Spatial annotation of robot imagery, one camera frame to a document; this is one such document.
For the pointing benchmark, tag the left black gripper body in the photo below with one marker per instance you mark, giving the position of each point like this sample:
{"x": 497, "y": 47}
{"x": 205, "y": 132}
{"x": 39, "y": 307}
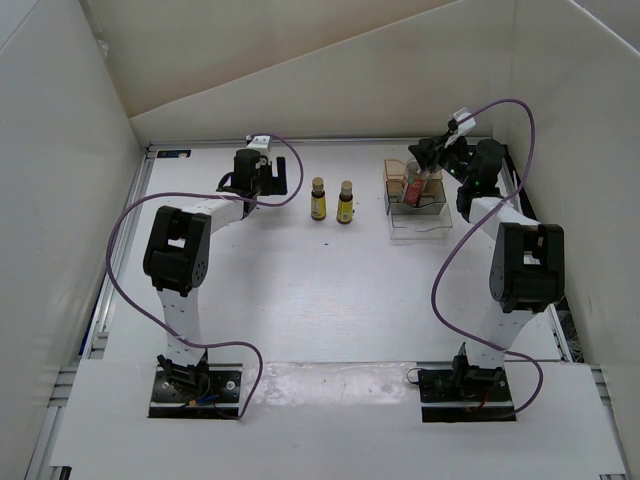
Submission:
{"x": 256, "y": 185}

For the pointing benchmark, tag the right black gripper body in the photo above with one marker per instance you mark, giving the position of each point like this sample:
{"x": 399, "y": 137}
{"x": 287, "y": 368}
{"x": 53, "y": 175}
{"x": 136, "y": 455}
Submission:
{"x": 456, "y": 161}

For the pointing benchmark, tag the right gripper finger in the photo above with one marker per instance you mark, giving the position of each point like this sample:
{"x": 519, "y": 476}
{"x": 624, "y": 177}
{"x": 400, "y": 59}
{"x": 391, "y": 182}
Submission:
{"x": 435, "y": 141}
{"x": 424, "y": 154}

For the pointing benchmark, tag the tall clear chili bottle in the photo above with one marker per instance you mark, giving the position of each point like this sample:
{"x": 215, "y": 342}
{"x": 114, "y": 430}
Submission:
{"x": 413, "y": 183}

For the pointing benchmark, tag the small yellow-label bottle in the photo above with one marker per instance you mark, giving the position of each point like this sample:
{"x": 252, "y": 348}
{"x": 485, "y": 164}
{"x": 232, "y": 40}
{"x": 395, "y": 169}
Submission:
{"x": 345, "y": 208}
{"x": 318, "y": 199}

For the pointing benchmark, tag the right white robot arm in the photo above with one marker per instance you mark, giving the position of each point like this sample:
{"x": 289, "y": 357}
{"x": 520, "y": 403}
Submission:
{"x": 527, "y": 272}

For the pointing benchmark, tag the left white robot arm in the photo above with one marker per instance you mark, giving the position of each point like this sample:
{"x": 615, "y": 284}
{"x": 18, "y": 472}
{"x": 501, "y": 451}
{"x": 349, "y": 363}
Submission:
{"x": 177, "y": 254}

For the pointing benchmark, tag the tiered clear condiment rack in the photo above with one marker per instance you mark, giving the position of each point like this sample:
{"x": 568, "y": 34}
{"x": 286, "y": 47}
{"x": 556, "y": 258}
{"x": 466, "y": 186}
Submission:
{"x": 429, "y": 219}

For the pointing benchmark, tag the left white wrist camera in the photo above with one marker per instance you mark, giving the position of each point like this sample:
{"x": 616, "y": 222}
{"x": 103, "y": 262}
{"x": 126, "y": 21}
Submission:
{"x": 260, "y": 143}

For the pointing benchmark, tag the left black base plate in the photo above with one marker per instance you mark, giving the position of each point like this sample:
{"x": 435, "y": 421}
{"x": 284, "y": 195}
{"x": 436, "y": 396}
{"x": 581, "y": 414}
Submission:
{"x": 214, "y": 395}

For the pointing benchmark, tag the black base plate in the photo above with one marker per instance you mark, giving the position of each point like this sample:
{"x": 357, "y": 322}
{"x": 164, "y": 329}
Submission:
{"x": 214, "y": 395}
{"x": 462, "y": 393}

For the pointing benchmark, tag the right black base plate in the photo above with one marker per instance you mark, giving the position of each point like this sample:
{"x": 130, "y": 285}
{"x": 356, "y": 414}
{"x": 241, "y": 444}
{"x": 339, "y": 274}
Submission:
{"x": 462, "y": 393}

